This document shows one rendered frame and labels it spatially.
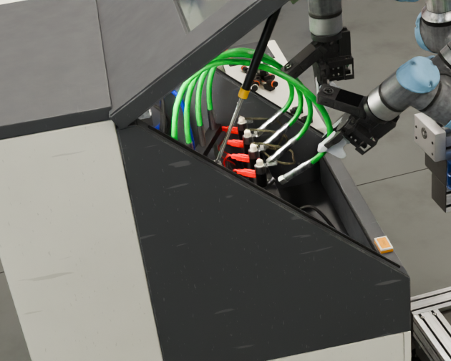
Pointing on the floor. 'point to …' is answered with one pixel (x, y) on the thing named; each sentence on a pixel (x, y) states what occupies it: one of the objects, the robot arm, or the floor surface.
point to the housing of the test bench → (61, 186)
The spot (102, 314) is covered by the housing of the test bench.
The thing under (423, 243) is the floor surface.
